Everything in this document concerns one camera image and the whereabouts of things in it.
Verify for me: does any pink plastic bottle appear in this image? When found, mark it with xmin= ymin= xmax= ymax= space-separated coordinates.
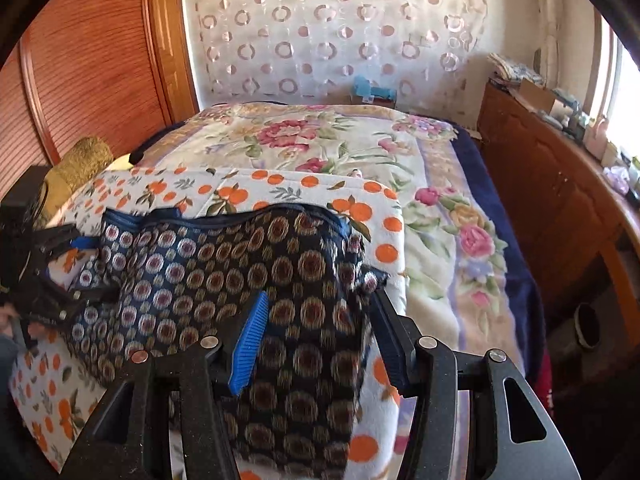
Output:
xmin=585 ymin=117 xmax=608 ymax=158

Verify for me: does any white circle pattern curtain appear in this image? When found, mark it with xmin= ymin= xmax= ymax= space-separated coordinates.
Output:
xmin=180 ymin=0 xmax=501 ymax=111

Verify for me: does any red cloth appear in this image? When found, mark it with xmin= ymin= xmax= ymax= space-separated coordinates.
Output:
xmin=537 ymin=355 xmax=556 ymax=411

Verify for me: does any floral blanket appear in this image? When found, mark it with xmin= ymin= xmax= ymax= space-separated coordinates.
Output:
xmin=165 ymin=102 xmax=511 ymax=361

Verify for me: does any wooden cabinet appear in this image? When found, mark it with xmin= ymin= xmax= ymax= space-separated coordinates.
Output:
xmin=477 ymin=82 xmax=640 ymax=396

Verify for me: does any person's left hand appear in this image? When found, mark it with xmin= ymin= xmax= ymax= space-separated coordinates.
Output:
xmin=0 ymin=305 xmax=48 ymax=343

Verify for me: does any orange fruit print blanket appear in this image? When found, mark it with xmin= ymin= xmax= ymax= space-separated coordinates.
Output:
xmin=10 ymin=165 xmax=416 ymax=480

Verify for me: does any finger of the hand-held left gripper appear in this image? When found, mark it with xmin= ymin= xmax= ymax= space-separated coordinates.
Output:
xmin=37 ymin=225 xmax=103 ymax=261
xmin=30 ymin=280 xmax=123 ymax=321

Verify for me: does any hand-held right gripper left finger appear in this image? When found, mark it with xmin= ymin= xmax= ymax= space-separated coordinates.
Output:
xmin=60 ymin=290 xmax=271 ymax=480

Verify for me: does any navy medallion print shirt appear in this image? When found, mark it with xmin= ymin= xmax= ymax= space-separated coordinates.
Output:
xmin=65 ymin=205 xmax=391 ymax=480

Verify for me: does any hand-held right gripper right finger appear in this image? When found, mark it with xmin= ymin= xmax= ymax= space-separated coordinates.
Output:
xmin=370 ymin=287 xmax=583 ymax=480

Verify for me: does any black bowl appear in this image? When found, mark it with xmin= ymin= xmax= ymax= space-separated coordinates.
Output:
xmin=572 ymin=302 xmax=603 ymax=348

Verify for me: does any blue box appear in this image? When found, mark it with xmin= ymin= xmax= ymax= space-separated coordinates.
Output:
xmin=352 ymin=77 xmax=398 ymax=106

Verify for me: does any yellow embroidered pillow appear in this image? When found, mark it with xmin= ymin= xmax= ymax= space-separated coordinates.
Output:
xmin=40 ymin=136 xmax=116 ymax=201

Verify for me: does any cardboard box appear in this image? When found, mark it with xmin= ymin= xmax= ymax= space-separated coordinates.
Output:
xmin=515 ymin=78 xmax=556 ymax=111

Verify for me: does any stack of papers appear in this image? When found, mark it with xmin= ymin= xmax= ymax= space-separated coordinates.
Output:
xmin=487 ymin=52 xmax=543 ymax=86

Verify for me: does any navy blanket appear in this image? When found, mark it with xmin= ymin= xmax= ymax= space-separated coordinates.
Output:
xmin=450 ymin=122 xmax=548 ymax=386

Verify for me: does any purple plastic bag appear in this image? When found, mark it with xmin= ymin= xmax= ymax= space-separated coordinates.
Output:
xmin=602 ymin=165 xmax=631 ymax=196

